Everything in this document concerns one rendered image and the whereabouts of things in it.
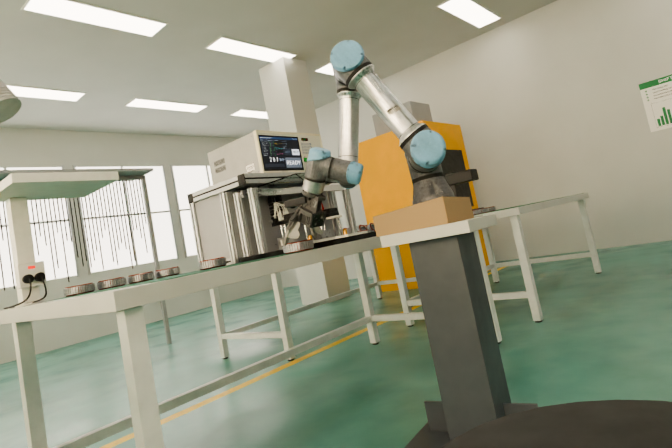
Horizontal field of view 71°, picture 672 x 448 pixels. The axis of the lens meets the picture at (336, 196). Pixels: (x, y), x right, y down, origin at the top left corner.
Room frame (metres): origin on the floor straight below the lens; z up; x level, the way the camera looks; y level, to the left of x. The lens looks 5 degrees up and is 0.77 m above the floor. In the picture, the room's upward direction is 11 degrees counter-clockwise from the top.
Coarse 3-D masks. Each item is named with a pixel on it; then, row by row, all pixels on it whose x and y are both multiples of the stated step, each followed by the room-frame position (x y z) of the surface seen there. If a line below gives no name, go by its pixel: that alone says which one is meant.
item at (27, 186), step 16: (16, 176) 1.61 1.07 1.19; (32, 176) 1.65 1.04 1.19; (48, 176) 1.69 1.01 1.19; (64, 176) 1.73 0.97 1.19; (80, 176) 1.77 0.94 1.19; (96, 176) 1.81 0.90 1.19; (112, 176) 1.86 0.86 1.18; (0, 192) 1.70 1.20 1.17; (16, 192) 1.75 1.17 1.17; (32, 192) 1.81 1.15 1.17; (48, 192) 1.86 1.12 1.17; (64, 192) 1.92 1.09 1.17; (80, 192) 1.98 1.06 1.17; (16, 208) 1.83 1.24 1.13; (16, 224) 1.83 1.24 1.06; (16, 240) 1.82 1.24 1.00; (32, 240) 1.86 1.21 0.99; (16, 256) 1.82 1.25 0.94; (32, 256) 1.86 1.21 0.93; (16, 272) 1.79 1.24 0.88; (32, 272) 1.81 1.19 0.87; (32, 288) 1.85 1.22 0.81; (16, 304) 1.77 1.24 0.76
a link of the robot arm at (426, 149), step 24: (336, 48) 1.57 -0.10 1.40; (360, 48) 1.55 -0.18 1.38; (336, 72) 1.61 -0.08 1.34; (360, 72) 1.56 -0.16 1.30; (384, 96) 1.57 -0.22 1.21; (384, 120) 1.59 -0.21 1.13; (408, 120) 1.56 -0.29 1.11; (408, 144) 1.55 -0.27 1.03; (432, 144) 1.52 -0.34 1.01; (432, 168) 1.60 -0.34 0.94
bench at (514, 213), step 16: (512, 208) 3.08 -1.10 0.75; (528, 208) 3.19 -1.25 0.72; (544, 208) 3.44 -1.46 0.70; (512, 224) 3.13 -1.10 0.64; (592, 240) 4.43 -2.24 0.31; (400, 256) 3.77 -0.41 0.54; (528, 256) 3.14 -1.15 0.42; (560, 256) 4.64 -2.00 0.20; (576, 256) 4.55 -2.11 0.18; (592, 256) 4.45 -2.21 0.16; (400, 272) 3.74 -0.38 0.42; (496, 272) 5.07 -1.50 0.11; (528, 272) 3.11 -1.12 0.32; (400, 288) 3.76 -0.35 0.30; (528, 288) 3.13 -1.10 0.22; (416, 304) 3.69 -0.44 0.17
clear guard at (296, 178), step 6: (294, 174) 1.93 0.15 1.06; (300, 174) 1.94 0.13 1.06; (276, 180) 2.01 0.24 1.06; (282, 180) 2.02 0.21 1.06; (288, 180) 2.06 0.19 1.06; (294, 180) 2.10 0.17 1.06; (300, 180) 2.13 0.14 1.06; (330, 180) 2.01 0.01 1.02; (336, 180) 2.04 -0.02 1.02; (258, 186) 2.08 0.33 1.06; (264, 186) 2.10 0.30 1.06; (270, 186) 2.14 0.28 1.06; (276, 186) 2.18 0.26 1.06; (282, 186) 2.22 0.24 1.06; (288, 186) 2.26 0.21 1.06
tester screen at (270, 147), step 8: (264, 144) 2.13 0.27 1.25; (272, 144) 2.17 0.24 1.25; (280, 144) 2.20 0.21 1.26; (288, 144) 2.24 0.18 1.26; (296, 144) 2.29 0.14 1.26; (264, 152) 2.12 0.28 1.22; (272, 152) 2.16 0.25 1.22; (280, 152) 2.20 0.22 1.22; (264, 160) 2.11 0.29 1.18; (280, 160) 2.19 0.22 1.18; (272, 168) 2.14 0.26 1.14; (280, 168) 2.18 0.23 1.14; (288, 168) 2.22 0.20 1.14; (296, 168) 2.26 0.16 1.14
